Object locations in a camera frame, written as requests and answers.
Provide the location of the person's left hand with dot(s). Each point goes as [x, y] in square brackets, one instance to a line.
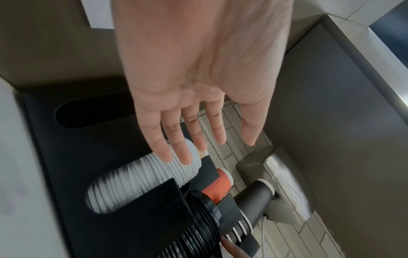
[197, 50]

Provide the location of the person's right hand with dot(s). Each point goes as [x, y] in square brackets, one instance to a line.
[232, 249]

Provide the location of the black lids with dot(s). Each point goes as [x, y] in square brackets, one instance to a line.
[194, 226]

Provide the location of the small white lids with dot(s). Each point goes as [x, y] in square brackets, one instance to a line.
[134, 184]

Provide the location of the black cup holder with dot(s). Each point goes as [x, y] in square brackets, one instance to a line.
[79, 151]

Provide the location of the stack of black paper cups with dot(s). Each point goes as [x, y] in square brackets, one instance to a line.
[251, 204]

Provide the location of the stack of red paper cups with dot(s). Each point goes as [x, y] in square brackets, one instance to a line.
[218, 187]

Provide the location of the stack of gold paper cups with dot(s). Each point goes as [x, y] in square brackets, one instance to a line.
[204, 153]

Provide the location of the microwave safety poster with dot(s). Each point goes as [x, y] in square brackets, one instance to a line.
[95, 13]

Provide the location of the grey wall-mounted appliance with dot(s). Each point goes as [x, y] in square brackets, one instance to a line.
[280, 181]

